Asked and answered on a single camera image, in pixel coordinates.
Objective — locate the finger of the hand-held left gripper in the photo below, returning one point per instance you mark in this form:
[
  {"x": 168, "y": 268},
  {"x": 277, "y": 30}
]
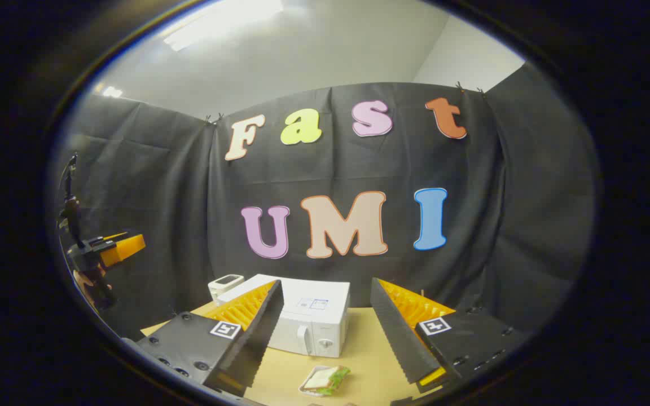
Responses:
[{"x": 124, "y": 248}]

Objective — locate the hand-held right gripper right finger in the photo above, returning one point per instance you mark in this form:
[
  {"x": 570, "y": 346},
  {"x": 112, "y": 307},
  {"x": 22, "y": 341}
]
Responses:
[{"x": 395, "y": 332}]

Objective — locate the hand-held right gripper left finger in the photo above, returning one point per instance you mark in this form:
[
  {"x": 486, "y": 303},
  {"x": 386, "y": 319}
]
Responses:
[{"x": 260, "y": 332}]

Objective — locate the white microwave oven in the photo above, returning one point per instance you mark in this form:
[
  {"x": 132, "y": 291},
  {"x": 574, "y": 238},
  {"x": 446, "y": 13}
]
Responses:
[{"x": 313, "y": 327}]

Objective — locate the white toaster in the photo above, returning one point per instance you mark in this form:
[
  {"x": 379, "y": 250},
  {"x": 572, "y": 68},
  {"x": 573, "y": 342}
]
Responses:
[{"x": 223, "y": 285}]

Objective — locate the small white plate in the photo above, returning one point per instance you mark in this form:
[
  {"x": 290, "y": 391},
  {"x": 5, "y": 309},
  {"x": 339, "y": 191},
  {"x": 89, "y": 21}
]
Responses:
[{"x": 304, "y": 389}]

